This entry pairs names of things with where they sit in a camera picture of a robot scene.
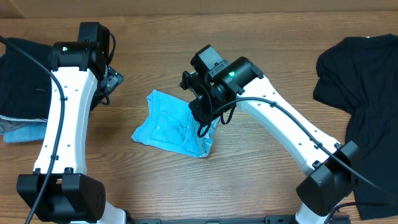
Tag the black unfolded shirt pile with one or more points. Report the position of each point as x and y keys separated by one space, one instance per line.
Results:
x=359 y=76

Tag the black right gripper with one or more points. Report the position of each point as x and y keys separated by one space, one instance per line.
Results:
x=204 y=113

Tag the folded blue garment under stack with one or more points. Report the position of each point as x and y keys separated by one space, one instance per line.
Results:
x=31 y=132

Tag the folded black garment on stack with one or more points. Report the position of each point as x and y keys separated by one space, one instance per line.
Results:
x=25 y=87

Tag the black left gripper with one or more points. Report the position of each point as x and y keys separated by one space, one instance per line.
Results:
x=115 y=78

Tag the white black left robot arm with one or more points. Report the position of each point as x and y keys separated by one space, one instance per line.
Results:
x=59 y=189

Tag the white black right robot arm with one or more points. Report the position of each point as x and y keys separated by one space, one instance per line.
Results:
x=327 y=164

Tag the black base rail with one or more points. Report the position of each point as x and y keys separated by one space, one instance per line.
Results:
x=217 y=220

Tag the light blue printed t-shirt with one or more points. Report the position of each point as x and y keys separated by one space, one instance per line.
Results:
x=170 y=126

